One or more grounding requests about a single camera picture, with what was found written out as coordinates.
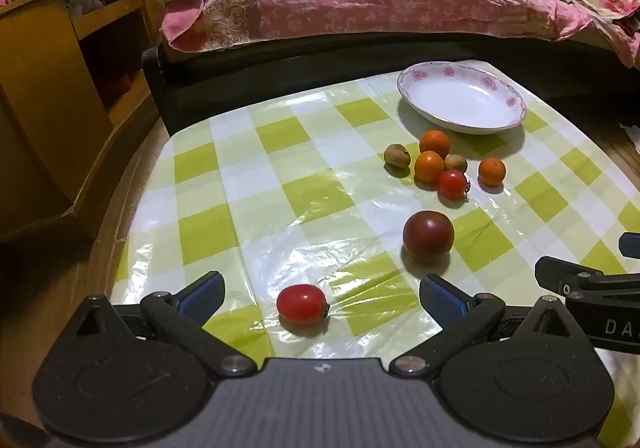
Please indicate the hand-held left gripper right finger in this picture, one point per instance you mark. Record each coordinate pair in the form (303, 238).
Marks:
(440, 299)

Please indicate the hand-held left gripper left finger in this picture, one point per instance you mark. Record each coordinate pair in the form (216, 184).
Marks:
(202, 299)

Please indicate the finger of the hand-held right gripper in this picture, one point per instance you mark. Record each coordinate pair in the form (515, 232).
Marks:
(555, 273)
(631, 245)

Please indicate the large dark red tomato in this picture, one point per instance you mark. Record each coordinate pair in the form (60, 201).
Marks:
(428, 235)

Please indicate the red cherry tomato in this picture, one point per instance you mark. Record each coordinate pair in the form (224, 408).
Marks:
(452, 184)
(301, 305)

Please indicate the orange mandarin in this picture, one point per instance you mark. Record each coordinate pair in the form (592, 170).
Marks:
(435, 143)
(429, 167)
(492, 172)

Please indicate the brown longan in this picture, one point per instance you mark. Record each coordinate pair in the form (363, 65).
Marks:
(397, 159)
(457, 162)

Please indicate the white floral plate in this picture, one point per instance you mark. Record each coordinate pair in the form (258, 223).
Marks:
(460, 98)

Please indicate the white paper scrap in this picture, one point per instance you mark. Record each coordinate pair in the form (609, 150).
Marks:
(631, 136)

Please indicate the green checked plastic tablecloth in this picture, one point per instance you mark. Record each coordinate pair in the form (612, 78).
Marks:
(300, 198)

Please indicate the wooden cabinet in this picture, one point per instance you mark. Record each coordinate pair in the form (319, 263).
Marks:
(40, 78)

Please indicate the small grey cloth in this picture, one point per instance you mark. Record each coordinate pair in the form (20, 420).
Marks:
(85, 4)

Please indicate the black bed frame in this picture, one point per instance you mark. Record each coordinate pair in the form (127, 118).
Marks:
(200, 78)

